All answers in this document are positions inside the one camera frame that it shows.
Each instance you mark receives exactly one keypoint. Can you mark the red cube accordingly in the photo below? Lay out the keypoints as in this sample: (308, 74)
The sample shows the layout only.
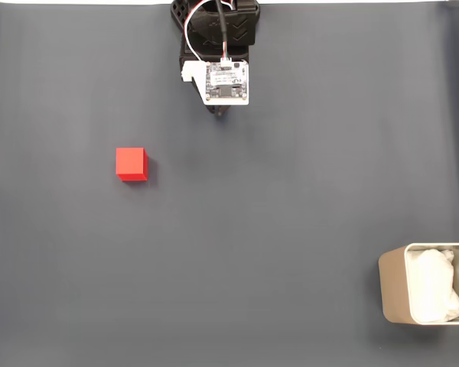
(130, 162)

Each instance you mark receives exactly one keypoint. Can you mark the beige metal box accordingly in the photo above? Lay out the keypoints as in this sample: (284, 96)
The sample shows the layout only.
(393, 284)

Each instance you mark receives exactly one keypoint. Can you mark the dark grey table mat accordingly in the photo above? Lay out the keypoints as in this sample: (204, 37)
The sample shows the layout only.
(229, 237)

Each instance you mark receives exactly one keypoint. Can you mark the white crumpled paper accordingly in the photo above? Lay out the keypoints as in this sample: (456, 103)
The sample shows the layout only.
(430, 283)

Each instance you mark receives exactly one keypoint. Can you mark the white camera board mount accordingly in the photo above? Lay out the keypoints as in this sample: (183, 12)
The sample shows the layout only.
(227, 82)

